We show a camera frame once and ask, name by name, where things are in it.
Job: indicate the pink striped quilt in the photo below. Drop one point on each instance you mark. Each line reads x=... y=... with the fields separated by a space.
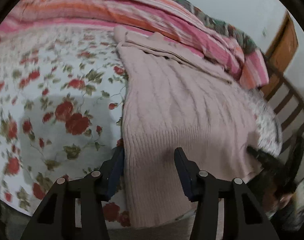
x=163 y=16

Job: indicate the white wall switch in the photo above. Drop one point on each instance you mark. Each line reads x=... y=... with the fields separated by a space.
x=264 y=32

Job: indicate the brown wooden door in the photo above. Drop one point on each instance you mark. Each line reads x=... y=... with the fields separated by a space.
x=283 y=47

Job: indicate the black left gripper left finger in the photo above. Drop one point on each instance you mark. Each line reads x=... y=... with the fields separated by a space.
x=73 y=209

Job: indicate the multicolour patterned blanket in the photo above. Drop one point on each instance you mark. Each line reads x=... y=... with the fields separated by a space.
x=245 y=41

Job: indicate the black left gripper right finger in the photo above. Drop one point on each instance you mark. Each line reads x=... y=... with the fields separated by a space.
x=244 y=218

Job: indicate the person's right hand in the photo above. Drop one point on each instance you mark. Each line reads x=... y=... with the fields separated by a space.
x=271 y=204

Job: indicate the pink knit sweater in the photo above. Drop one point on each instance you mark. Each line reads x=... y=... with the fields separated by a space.
x=176 y=99

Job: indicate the dark wooden footboard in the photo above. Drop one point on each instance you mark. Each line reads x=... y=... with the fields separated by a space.
x=287 y=103

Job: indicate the floral bed sheet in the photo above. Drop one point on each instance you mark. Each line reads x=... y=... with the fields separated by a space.
x=62 y=95

